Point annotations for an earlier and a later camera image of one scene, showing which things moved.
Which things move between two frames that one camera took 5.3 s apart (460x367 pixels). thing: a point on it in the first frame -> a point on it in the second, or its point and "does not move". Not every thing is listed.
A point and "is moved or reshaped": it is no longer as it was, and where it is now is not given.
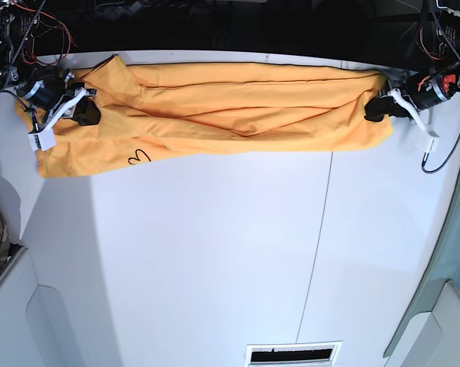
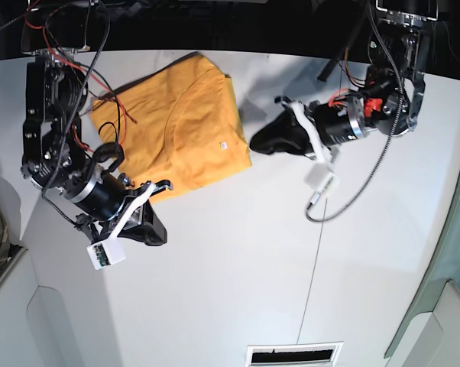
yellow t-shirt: [154, 113] is moved or reshaped
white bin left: [54, 308] does not move
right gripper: [428, 89] -> [336, 121]
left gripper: [50, 87] -> [102, 197]
